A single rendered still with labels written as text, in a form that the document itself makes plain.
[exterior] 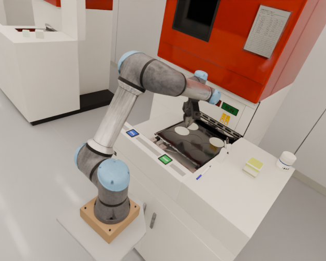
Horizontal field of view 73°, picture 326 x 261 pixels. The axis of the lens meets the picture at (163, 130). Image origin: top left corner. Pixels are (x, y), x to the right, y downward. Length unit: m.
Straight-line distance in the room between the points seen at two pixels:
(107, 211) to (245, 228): 0.55
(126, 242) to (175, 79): 0.67
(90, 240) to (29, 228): 1.11
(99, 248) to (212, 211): 0.48
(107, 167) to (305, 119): 2.47
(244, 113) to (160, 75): 0.80
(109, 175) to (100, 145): 0.14
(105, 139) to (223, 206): 0.57
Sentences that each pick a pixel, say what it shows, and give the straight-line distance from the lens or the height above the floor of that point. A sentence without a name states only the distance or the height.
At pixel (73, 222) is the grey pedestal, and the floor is 0.82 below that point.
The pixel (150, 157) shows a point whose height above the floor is 0.96.
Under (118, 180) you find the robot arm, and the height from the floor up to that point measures 1.10.
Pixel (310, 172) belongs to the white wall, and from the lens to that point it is 3.18.
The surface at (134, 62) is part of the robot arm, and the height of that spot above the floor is 1.44.
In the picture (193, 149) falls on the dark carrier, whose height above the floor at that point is 0.90.
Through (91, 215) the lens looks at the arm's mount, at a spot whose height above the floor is 0.88.
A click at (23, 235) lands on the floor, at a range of 2.05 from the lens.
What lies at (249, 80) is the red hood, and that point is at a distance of 1.35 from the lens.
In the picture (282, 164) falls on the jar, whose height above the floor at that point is 1.01.
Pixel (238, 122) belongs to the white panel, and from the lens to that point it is 1.49.
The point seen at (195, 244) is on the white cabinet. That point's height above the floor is 0.68.
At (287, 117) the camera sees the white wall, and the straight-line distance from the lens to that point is 2.98.
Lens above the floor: 1.71
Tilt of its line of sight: 34 degrees down
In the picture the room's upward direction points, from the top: 13 degrees clockwise
